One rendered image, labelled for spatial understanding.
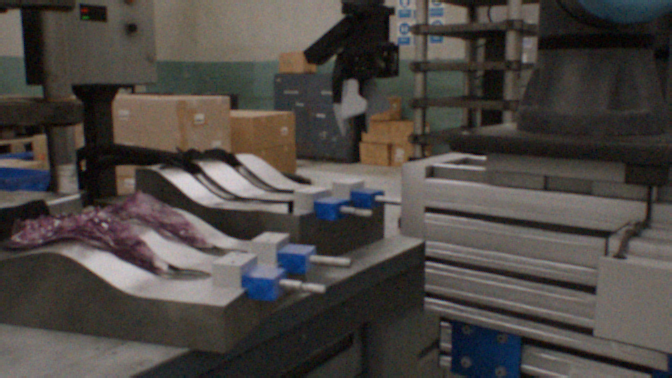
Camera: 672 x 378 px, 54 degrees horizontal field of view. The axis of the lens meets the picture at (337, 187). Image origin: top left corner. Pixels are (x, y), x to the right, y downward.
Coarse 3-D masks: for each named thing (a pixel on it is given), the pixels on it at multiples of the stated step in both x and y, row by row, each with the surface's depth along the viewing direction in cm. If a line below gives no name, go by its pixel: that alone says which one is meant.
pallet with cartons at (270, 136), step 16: (240, 112) 625; (256, 112) 642; (272, 112) 641; (240, 128) 572; (256, 128) 574; (272, 128) 600; (288, 128) 628; (240, 144) 575; (256, 144) 576; (272, 144) 602; (288, 144) 630; (272, 160) 604; (288, 160) 631
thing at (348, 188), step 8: (336, 184) 112; (344, 184) 111; (352, 184) 111; (360, 184) 113; (336, 192) 112; (344, 192) 111; (352, 192) 111; (360, 192) 110; (368, 192) 109; (376, 192) 110; (360, 200) 110; (368, 200) 109; (376, 200) 110; (384, 200) 109; (392, 200) 108; (400, 200) 108; (368, 208) 109
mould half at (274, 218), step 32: (192, 160) 127; (256, 160) 134; (160, 192) 115; (192, 192) 112; (256, 192) 121; (384, 192) 119; (224, 224) 107; (256, 224) 103; (288, 224) 99; (320, 224) 103; (352, 224) 111; (384, 224) 120
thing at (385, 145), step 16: (400, 112) 809; (384, 128) 794; (400, 128) 783; (368, 144) 808; (384, 144) 795; (400, 144) 785; (432, 144) 793; (368, 160) 811; (384, 160) 797; (400, 160) 788
